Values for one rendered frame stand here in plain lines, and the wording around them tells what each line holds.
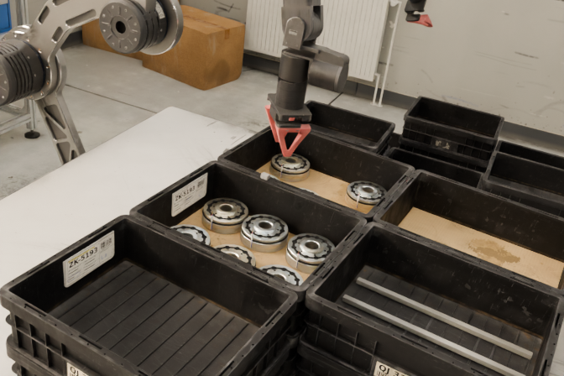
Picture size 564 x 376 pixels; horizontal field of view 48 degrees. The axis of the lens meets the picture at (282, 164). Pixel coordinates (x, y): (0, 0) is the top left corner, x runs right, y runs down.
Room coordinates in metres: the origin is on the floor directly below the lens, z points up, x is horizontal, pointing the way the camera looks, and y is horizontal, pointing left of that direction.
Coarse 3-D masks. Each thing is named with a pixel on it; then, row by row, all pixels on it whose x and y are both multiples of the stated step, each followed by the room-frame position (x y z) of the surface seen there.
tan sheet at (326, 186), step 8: (264, 168) 1.46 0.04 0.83; (312, 176) 1.45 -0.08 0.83; (320, 176) 1.45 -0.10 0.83; (328, 176) 1.46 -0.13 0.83; (296, 184) 1.40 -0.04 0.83; (304, 184) 1.40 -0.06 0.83; (312, 184) 1.41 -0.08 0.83; (320, 184) 1.41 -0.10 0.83; (328, 184) 1.42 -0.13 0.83; (336, 184) 1.42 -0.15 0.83; (344, 184) 1.43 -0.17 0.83; (320, 192) 1.37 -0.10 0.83; (328, 192) 1.38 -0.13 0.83; (336, 192) 1.38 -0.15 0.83; (344, 192) 1.39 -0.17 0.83; (336, 200) 1.34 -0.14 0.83; (344, 200) 1.35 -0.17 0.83; (352, 208) 1.31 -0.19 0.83
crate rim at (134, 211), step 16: (192, 176) 1.20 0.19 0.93; (256, 176) 1.23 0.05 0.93; (160, 192) 1.11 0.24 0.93; (288, 192) 1.19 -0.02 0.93; (336, 208) 1.14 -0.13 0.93; (160, 224) 1.00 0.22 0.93; (192, 240) 0.96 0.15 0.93; (224, 256) 0.92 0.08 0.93; (336, 256) 0.97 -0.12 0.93; (256, 272) 0.89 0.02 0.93; (320, 272) 0.91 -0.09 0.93; (288, 288) 0.86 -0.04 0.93; (304, 288) 0.86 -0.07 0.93
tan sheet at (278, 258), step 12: (192, 216) 1.19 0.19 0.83; (204, 228) 1.15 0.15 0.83; (216, 240) 1.11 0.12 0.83; (228, 240) 1.12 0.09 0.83; (240, 240) 1.12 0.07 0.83; (288, 240) 1.14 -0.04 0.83; (252, 252) 1.08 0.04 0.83; (276, 252) 1.10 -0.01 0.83; (264, 264) 1.05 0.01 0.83; (288, 264) 1.06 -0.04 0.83
